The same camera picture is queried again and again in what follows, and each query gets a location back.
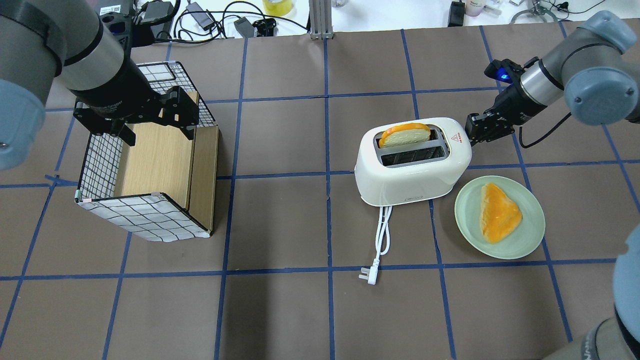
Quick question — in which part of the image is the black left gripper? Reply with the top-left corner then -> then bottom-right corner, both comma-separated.
73,63 -> 200,147

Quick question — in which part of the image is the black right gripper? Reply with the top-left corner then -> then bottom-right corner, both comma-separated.
464,85 -> 535,146

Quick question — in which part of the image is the white two-slot toaster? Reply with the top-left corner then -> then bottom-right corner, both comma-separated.
354,117 -> 473,207

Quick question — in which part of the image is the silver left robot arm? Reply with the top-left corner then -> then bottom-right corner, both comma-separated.
0,0 -> 199,170

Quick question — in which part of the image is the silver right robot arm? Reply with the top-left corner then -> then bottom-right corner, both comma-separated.
465,10 -> 640,360

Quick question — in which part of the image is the yellow toast slice in toaster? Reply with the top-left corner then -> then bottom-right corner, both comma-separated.
378,122 -> 431,149

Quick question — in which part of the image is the wooden box with grid cloth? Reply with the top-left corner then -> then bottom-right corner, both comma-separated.
74,61 -> 220,242

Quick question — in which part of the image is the yellow toast slice on plate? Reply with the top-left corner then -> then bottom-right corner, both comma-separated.
479,182 -> 522,244

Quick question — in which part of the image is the black power adapter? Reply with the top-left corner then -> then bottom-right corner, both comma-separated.
446,0 -> 466,28

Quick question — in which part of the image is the white jar purple base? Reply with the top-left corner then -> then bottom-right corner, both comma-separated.
464,0 -> 487,18

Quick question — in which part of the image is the black adapter on desk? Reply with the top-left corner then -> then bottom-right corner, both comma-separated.
186,2 -> 215,31

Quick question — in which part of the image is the green round plate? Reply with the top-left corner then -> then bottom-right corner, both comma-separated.
454,175 -> 546,260

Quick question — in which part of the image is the yellow tape roll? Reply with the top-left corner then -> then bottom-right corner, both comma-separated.
262,0 -> 294,18

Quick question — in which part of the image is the aluminium frame post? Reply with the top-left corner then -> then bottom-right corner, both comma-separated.
308,0 -> 334,40

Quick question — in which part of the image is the white toaster power cord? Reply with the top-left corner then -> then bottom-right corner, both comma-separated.
358,204 -> 394,286

